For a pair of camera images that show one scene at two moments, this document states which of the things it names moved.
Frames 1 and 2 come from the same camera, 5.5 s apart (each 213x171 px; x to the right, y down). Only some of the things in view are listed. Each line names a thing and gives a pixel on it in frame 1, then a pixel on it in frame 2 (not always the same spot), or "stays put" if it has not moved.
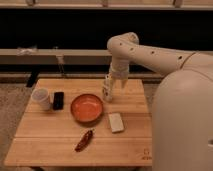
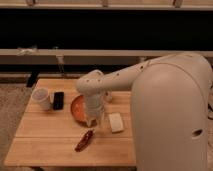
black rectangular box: (58, 101) stays put
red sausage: (86, 138) stays put
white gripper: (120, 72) -> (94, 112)
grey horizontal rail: (54, 56) stays put
